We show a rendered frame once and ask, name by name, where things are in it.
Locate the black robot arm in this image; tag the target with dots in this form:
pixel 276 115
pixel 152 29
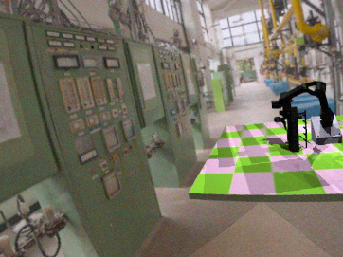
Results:
pixel 326 114

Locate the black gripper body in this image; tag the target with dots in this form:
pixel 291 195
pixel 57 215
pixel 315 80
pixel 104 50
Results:
pixel 278 119

